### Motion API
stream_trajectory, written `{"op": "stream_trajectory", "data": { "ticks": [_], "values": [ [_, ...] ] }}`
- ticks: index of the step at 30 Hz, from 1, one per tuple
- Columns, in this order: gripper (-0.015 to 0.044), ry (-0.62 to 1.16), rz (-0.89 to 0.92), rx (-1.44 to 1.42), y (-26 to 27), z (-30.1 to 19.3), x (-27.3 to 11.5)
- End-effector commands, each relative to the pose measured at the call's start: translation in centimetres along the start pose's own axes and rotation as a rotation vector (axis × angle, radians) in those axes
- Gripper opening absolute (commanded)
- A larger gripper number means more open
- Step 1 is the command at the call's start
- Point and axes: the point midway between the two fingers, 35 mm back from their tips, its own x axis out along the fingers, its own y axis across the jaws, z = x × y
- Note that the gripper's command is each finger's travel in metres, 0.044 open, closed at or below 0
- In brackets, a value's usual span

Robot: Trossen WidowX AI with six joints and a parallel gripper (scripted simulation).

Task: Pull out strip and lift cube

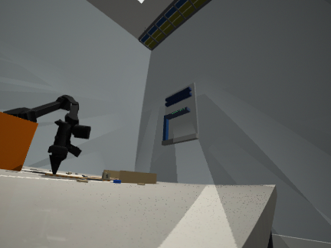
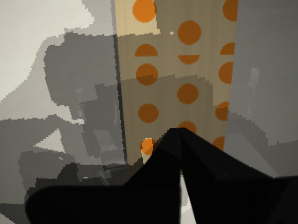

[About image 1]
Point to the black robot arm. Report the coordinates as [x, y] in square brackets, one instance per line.
[68, 127]

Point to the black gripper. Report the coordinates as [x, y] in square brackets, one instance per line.
[59, 151]

